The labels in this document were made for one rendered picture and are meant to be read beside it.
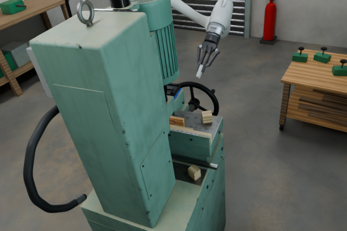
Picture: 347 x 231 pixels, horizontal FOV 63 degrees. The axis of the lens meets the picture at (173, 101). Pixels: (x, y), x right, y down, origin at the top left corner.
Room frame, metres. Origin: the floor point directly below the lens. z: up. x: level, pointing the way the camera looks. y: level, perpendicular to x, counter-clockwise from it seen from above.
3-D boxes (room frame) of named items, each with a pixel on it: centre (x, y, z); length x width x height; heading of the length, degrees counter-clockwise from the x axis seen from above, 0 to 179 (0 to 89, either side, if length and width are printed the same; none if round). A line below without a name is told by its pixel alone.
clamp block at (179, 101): (1.19, 0.03, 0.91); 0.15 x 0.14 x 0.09; 62
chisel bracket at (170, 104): (0.96, 0.06, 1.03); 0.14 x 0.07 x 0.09; 152
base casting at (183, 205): (0.87, 0.11, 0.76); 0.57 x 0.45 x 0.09; 152
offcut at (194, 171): (0.79, -0.04, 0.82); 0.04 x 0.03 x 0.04; 34
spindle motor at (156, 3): (0.98, 0.05, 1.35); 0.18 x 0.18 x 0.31
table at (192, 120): (1.12, 0.07, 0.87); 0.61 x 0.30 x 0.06; 62
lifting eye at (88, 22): (0.72, 0.18, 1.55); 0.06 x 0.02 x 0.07; 152
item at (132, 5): (0.86, 0.11, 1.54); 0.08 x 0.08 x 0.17; 62
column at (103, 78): (0.72, 0.18, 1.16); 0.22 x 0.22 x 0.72; 62
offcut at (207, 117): (1.02, -0.14, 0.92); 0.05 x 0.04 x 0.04; 178
